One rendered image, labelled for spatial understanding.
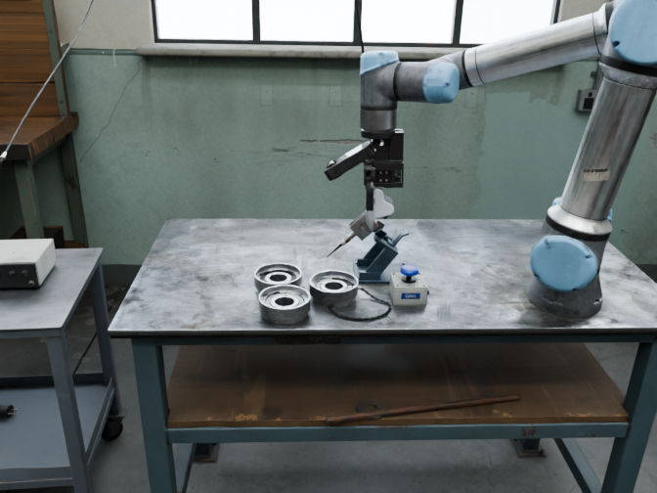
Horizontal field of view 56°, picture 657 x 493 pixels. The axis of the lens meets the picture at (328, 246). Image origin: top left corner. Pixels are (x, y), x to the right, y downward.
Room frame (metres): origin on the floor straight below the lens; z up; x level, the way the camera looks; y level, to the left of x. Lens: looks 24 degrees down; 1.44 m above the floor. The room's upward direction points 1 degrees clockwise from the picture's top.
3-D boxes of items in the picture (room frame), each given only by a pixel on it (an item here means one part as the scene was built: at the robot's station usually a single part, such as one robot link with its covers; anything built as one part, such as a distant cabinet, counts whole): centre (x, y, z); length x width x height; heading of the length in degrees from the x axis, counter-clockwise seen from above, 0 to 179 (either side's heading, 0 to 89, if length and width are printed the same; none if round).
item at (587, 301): (1.20, -0.52, 0.85); 0.15 x 0.15 x 0.10
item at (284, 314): (1.11, 0.09, 0.82); 0.10 x 0.10 x 0.04
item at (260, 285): (1.22, 0.11, 0.82); 0.10 x 0.10 x 0.04
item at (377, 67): (1.27, -0.10, 1.25); 0.09 x 0.08 x 0.11; 62
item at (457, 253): (1.37, -0.16, 0.79); 1.20 x 0.60 x 0.02; 93
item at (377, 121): (1.27, -0.10, 1.17); 0.08 x 0.08 x 0.05
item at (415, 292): (1.19, -0.18, 0.82); 0.08 x 0.07 x 0.05; 93
